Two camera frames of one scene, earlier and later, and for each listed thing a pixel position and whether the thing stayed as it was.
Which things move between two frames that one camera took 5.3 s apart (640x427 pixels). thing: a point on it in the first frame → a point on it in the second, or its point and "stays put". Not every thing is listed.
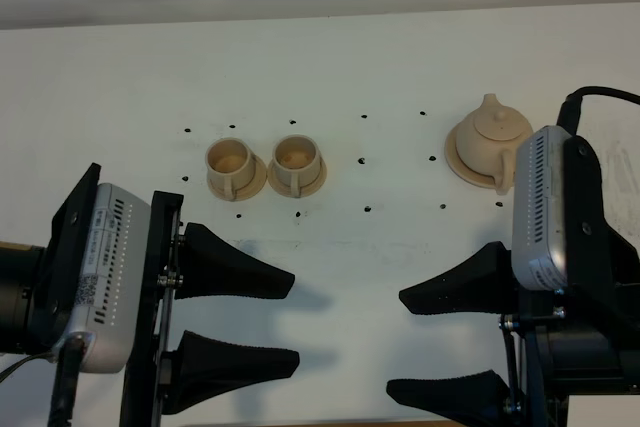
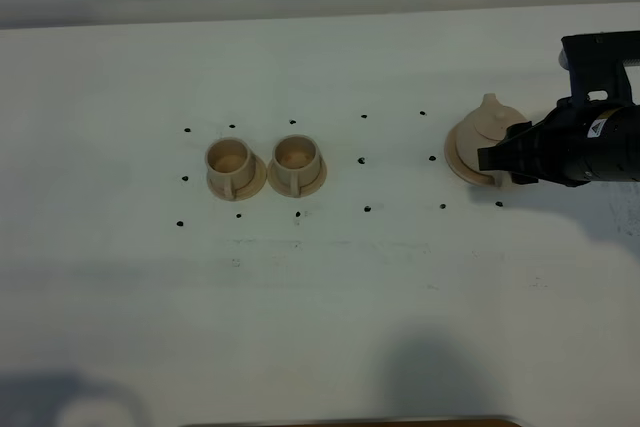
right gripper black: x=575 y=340 → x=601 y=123
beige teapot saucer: x=461 y=168 stays put
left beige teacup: x=230 y=165 stays put
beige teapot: x=488 y=138 stays put
